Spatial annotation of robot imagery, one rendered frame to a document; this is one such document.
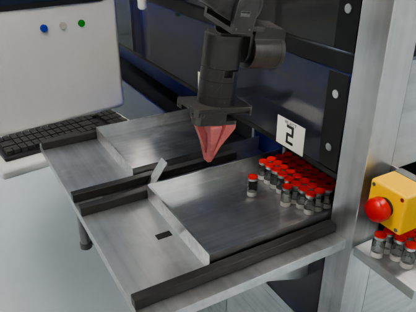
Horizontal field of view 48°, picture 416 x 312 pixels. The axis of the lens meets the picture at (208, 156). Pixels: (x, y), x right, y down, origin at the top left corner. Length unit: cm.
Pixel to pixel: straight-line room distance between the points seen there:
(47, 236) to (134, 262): 166
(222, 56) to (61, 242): 185
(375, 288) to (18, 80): 114
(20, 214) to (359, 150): 213
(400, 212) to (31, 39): 114
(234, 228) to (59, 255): 153
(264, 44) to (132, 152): 57
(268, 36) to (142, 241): 42
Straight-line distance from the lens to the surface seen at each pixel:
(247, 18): 66
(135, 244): 87
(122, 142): 124
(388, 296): 111
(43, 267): 229
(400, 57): 78
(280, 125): 97
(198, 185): 103
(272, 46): 73
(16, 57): 152
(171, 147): 120
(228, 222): 91
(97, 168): 113
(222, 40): 68
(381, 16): 75
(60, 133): 147
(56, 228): 251
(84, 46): 159
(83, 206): 96
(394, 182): 80
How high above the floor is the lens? 141
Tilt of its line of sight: 27 degrees down
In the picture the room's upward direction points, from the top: straight up
